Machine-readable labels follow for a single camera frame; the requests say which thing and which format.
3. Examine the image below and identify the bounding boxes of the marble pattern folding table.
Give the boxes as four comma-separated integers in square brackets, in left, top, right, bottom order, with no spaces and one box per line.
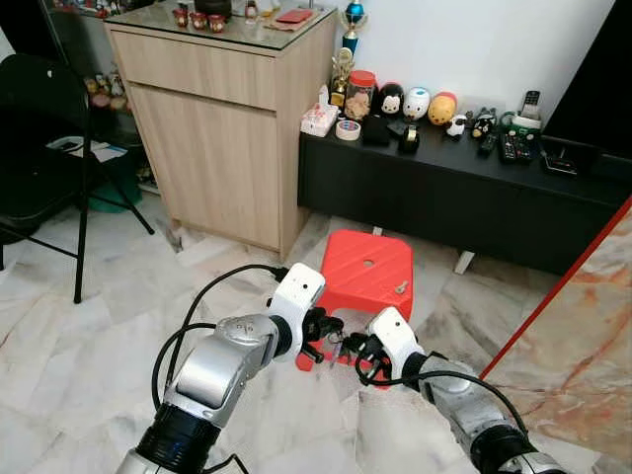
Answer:
[482,196,632,467]

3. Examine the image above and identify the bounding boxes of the black button remote control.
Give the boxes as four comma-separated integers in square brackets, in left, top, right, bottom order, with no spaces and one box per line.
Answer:
[497,133,534,165]

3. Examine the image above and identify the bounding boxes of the black mouse plush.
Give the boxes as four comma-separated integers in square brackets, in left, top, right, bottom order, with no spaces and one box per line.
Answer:
[376,82,405,119]

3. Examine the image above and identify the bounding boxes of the light wood cabinet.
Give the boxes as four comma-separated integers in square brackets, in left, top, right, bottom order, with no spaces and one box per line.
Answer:
[104,0,342,261]

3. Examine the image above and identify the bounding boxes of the blue gold trophy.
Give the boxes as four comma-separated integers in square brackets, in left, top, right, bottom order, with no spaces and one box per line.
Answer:
[339,0,368,55]

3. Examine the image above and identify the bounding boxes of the black open tray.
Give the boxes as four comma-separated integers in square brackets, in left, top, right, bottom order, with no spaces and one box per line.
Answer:
[541,136,600,178]

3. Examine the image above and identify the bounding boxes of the white blue plush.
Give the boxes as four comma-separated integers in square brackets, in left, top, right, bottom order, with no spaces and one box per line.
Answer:
[403,87,432,121]

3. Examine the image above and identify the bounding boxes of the green plastic basin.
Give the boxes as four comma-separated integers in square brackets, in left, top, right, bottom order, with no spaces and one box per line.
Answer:
[89,176,145,214]

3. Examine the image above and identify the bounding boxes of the small gold trophy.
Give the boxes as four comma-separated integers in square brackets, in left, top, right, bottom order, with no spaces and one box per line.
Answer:
[329,47,355,108]

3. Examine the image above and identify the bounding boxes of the red packet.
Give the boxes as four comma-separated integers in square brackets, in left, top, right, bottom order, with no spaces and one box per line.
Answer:
[274,8,315,26]

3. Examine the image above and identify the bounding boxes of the pink white tissue box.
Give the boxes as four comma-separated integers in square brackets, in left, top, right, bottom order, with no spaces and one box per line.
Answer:
[300,87,340,137]

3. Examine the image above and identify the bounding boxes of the white tape roll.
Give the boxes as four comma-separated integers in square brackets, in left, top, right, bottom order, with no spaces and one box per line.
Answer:
[335,118,362,141]

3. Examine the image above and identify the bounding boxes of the black low console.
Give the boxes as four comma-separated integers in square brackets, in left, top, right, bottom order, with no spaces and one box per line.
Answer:
[298,123,632,278]

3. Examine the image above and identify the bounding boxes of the yellow red bear plush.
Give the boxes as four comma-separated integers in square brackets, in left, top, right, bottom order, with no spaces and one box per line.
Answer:
[428,92,458,126]

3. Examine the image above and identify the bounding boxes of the black pouch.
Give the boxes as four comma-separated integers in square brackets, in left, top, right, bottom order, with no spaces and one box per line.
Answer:
[361,117,393,147]

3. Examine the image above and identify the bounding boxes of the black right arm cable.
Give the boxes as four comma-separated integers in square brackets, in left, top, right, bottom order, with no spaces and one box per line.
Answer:
[355,354,530,436]

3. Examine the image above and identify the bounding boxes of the black tape dispenser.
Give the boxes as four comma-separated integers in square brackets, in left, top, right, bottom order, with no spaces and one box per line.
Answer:
[392,120,423,154]

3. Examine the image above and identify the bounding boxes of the white paper sheets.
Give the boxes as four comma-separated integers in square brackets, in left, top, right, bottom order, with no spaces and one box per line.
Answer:
[44,136,129,165]

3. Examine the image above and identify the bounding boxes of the black pot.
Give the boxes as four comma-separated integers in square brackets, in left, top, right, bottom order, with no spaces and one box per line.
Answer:
[193,0,234,20]

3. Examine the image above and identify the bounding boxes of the red lid glass jar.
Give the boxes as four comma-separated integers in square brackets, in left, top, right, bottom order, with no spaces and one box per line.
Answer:
[346,70,378,121]

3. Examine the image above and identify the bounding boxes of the small black figure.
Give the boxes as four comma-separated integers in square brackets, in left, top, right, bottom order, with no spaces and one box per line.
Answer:
[470,107,498,139]

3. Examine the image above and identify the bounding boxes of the cordless phone on base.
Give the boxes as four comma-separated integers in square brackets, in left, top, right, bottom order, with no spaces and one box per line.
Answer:
[509,89,545,133]

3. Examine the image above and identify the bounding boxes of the red plastic stool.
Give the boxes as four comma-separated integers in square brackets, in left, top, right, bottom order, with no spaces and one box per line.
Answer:
[296,229,416,391]

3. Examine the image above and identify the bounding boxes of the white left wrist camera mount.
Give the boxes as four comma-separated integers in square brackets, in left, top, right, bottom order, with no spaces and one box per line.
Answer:
[269,263,327,337]

